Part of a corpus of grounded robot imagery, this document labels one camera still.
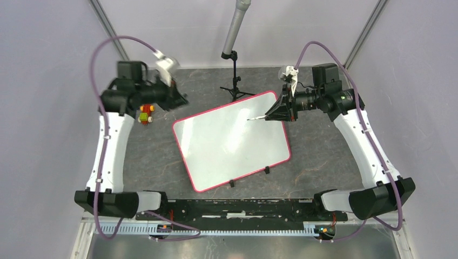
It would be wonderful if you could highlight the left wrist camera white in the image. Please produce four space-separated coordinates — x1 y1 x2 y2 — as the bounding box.
154 50 180 87

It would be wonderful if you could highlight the whiteboard with pink frame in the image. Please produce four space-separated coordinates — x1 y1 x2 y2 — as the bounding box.
172 91 292 193

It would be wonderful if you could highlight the colourful toy block car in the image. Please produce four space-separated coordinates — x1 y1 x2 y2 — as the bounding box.
138 104 155 125

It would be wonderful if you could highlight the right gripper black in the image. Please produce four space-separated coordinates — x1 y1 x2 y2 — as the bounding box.
265 83 324 122

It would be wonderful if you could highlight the black microphone tripod stand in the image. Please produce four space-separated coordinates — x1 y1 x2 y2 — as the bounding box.
220 50 254 102

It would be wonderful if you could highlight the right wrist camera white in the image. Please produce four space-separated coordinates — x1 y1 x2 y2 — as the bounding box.
278 65 299 96

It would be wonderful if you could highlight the silver microphone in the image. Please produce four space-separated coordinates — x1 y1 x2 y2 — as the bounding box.
221 0 252 59

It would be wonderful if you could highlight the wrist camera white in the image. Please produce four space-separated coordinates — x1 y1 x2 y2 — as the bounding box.
154 50 180 87
278 65 299 96

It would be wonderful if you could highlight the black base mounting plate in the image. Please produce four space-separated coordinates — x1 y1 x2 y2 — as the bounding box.
156 199 348 231

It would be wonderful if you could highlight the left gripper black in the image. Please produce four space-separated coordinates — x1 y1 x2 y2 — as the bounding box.
137 74 190 112

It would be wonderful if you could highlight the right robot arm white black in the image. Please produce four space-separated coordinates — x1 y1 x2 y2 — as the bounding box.
262 63 415 220

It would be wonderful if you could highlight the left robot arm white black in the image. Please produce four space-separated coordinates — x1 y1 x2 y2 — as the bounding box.
74 58 188 220

